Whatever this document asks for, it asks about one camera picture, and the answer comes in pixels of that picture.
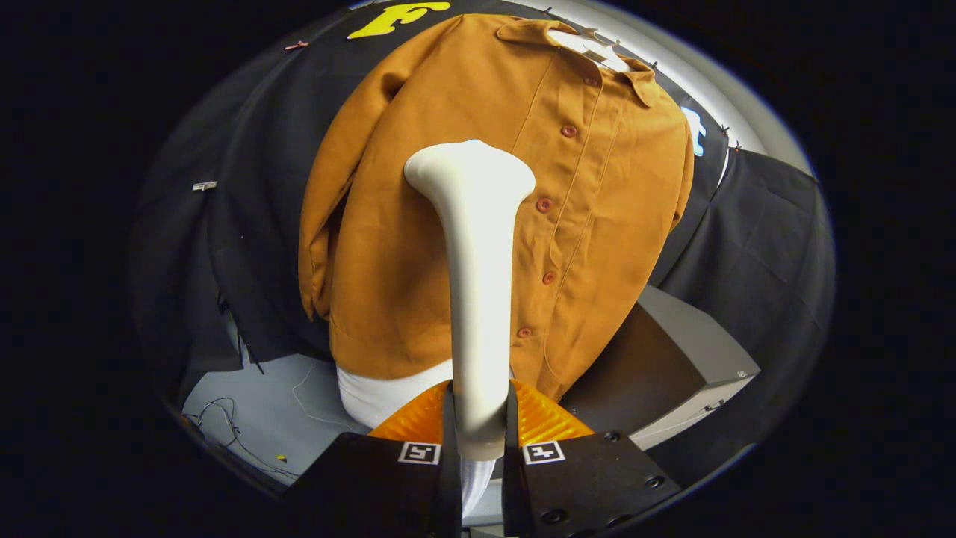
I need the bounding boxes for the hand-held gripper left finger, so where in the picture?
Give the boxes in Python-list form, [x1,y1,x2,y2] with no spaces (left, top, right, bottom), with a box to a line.
[284,380,464,538]

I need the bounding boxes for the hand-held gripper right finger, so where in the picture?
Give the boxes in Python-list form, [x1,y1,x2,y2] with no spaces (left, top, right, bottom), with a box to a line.
[502,379,683,538]

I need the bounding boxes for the white garment steamer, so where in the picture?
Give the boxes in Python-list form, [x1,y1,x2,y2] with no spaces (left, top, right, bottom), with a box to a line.
[403,140,537,518]

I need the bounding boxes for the orange button-up shirt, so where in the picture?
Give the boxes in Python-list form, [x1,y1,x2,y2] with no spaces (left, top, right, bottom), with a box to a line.
[298,13,696,404]

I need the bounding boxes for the white mannequin torso stand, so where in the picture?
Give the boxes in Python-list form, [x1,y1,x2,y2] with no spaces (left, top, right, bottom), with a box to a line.
[335,27,630,432]

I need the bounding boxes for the grey cabinet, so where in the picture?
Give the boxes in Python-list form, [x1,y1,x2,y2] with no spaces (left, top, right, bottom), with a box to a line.
[560,284,762,452]

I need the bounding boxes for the black backdrop cloth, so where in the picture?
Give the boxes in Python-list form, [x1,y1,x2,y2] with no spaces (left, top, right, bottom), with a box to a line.
[128,0,836,486]

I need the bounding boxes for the thin dark floor cable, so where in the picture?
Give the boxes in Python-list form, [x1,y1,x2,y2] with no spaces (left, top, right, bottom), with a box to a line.
[185,396,301,480]

